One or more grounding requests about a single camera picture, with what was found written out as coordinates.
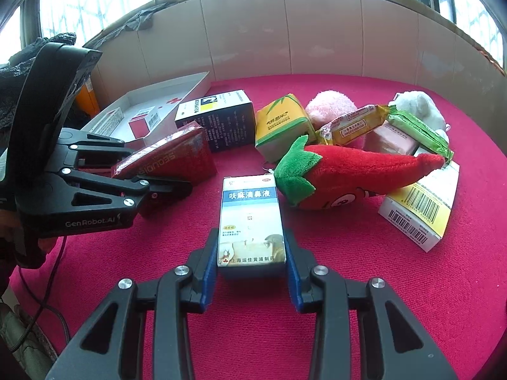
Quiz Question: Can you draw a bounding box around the dark blue box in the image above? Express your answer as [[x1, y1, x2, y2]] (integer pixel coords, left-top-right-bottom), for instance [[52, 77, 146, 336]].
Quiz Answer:
[[175, 90, 256, 153]]

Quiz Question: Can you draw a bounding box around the blue white medicine box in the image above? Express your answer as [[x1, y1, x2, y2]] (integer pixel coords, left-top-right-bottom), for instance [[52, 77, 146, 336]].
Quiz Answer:
[[217, 174, 286, 280]]

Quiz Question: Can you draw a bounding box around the yellow tissue pack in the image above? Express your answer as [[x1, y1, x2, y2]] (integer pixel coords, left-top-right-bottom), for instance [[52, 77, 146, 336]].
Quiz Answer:
[[254, 93, 318, 163]]

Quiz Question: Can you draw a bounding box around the grey rag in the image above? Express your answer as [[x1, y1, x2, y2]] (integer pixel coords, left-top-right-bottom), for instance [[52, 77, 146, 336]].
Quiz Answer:
[[121, 2, 169, 31]]

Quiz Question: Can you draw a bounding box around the yellow white medicine box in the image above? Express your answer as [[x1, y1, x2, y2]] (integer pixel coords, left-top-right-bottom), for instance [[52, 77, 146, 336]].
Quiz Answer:
[[378, 146, 461, 253]]

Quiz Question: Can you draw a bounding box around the white plush rabbit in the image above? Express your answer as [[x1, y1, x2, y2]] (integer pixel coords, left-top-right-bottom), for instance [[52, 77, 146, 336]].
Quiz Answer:
[[388, 90, 450, 143]]

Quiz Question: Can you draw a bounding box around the orange bottle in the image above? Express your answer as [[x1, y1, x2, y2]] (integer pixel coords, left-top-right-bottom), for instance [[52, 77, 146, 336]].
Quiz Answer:
[[75, 81, 99, 117]]

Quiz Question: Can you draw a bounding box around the red chili plush toy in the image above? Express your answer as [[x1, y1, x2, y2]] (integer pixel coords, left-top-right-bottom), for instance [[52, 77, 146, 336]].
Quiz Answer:
[[274, 135, 446, 211]]

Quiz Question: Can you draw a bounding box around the yellow snack packet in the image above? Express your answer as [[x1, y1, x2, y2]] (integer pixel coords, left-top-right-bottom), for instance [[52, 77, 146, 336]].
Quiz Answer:
[[319, 104, 391, 146]]

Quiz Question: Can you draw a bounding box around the red velvet cloth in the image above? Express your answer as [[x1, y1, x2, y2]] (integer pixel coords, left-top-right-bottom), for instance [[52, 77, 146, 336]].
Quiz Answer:
[[8, 73, 507, 380]]

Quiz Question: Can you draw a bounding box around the olive patterned fabric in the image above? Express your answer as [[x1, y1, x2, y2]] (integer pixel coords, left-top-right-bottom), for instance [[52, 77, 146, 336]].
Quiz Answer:
[[0, 303, 56, 367]]

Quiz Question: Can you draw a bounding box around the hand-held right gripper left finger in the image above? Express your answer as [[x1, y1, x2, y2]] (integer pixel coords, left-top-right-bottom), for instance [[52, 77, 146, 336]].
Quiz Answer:
[[45, 227, 222, 380]]

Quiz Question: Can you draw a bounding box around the green snack packet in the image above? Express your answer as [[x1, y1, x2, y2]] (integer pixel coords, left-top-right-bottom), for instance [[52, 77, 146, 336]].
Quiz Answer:
[[386, 105, 454, 163]]

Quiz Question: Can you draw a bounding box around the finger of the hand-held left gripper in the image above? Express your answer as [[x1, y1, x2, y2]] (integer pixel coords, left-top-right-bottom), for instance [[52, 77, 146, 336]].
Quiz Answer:
[[51, 168, 193, 218], [59, 129, 136, 168]]

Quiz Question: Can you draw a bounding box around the small red white box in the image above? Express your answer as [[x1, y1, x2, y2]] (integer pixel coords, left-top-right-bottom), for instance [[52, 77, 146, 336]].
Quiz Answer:
[[129, 107, 163, 139]]

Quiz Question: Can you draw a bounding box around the white cardboard box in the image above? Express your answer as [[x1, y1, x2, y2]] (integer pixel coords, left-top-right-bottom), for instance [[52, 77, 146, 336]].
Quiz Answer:
[[81, 72, 212, 147]]

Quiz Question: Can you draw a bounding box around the dark lace cloth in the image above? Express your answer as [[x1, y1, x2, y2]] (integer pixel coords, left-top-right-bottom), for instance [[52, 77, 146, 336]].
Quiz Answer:
[[0, 32, 78, 133]]

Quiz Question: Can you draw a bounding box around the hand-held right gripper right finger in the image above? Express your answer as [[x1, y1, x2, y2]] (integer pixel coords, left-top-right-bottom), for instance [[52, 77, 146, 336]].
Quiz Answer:
[[283, 227, 458, 380]]

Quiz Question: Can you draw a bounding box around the pink tissue pack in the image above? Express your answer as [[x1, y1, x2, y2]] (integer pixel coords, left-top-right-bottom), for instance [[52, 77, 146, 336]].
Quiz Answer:
[[362, 123, 420, 155]]

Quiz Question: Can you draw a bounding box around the red shiny packet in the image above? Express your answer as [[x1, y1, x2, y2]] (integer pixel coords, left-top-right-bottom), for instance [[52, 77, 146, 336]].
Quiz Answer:
[[111, 121, 218, 218]]

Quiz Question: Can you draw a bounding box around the black cable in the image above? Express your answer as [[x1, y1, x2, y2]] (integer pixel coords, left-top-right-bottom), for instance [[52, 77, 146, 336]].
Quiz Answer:
[[18, 235, 74, 341]]

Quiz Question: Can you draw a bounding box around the pink plush toy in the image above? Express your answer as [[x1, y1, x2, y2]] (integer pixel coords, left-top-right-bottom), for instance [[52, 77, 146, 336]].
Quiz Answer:
[[305, 90, 359, 133]]

